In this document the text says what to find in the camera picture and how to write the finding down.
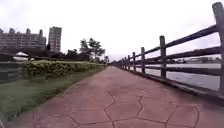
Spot group of distant trees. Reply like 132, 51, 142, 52
46, 37, 111, 64

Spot reddish stone-pattern path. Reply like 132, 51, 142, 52
4, 65, 224, 128

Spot green flowering hedge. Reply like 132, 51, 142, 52
21, 59, 108, 81

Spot tall grey tower building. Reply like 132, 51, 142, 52
48, 26, 63, 54

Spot water surface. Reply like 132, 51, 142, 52
133, 62, 224, 92

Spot grass strip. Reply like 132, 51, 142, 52
0, 65, 108, 123

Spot wide multi-storey building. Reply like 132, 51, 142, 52
0, 27, 48, 52

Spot dark metal fence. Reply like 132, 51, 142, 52
0, 59, 25, 85

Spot dark wooden rail fence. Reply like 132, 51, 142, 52
111, 1, 224, 104

